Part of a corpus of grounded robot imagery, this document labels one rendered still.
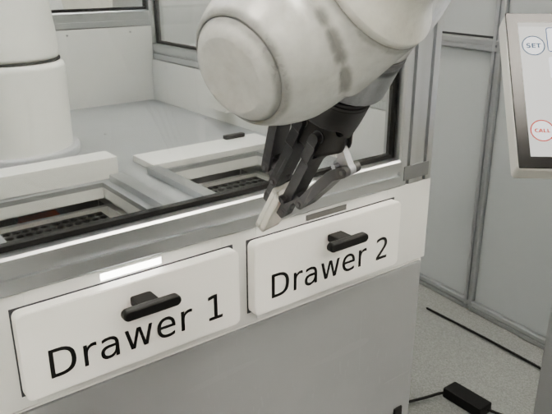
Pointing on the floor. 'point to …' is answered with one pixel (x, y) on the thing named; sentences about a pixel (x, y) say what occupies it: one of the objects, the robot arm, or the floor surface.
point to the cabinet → (280, 361)
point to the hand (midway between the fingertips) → (276, 207)
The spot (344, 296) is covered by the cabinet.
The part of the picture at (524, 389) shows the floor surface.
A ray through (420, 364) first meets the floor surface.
